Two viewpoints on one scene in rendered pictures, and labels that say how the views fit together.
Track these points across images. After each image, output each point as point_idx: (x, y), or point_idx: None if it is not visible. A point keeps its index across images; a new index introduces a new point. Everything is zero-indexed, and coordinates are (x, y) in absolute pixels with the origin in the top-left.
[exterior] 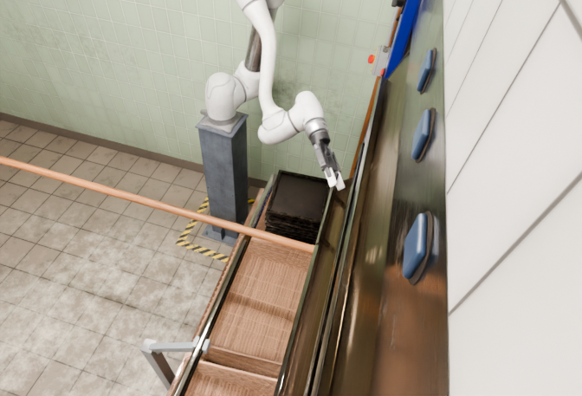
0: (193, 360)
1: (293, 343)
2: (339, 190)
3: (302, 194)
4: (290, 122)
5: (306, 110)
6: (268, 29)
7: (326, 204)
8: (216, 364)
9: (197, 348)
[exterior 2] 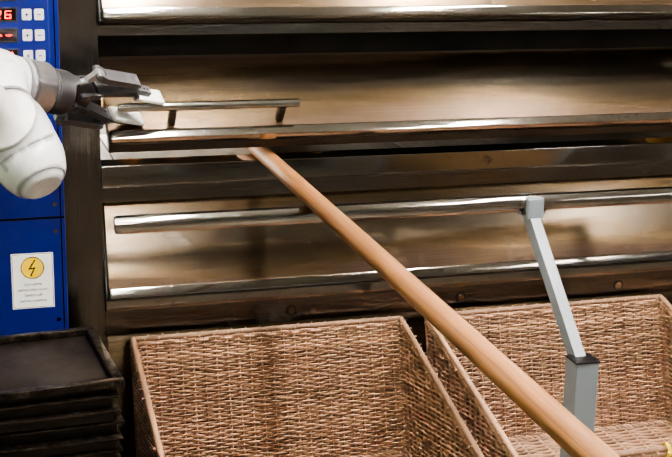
0: (557, 192)
1: (452, 119)
2: (144, 122)
3: (12, 366)
4: (31, 96)
5: (8, 56)
6: None
7: (209, 102)
8: (491, 419)
9: (540, 193)
